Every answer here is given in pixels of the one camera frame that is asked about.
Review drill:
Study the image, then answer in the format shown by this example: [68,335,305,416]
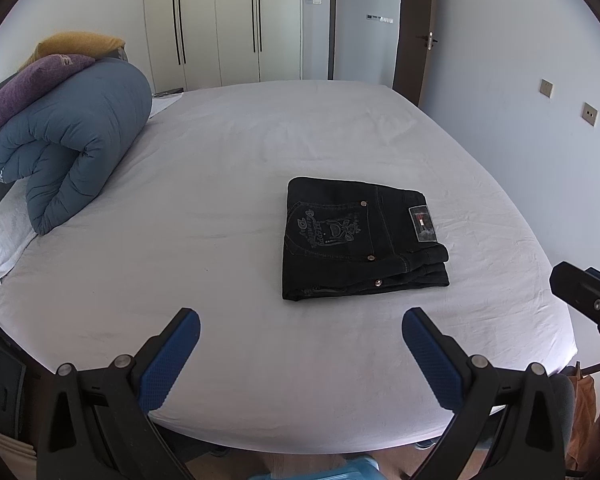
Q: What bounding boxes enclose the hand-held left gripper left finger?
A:
[35,308,201,480]

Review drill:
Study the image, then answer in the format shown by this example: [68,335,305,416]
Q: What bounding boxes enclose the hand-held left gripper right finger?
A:
[402,308,567,480]

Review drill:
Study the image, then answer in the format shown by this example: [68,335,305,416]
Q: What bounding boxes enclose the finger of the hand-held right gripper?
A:
[549,260,600,343]

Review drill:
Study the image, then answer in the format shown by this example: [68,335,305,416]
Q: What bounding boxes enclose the black denim pants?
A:
[281,176,451,303]

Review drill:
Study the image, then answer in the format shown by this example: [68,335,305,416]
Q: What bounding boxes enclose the light blue plastic stool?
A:
[339,452,382,480]

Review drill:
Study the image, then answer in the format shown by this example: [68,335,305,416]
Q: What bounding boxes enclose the dark cabinet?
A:
[0,310,29,445]

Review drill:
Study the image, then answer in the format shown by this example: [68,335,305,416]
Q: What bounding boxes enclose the bed with white sheet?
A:
[0,82,579,457]

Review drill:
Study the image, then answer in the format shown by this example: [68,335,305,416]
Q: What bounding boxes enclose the white pillow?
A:
[0,180,42,285]

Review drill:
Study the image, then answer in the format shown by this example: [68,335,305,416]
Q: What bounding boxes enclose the rolled blue duvet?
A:
[0,60,154,236]

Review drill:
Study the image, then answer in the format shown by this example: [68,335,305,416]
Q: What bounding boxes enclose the purple pillow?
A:
[0,54,97,136]

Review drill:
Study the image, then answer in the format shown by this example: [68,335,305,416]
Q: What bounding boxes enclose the yellow pillow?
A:
[17,32,127,72]

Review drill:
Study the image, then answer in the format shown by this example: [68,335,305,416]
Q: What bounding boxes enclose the brown wooden door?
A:
[392,0,439,109]

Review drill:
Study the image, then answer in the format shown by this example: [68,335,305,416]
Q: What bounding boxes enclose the white wardrobe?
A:
[142,0,304,94]

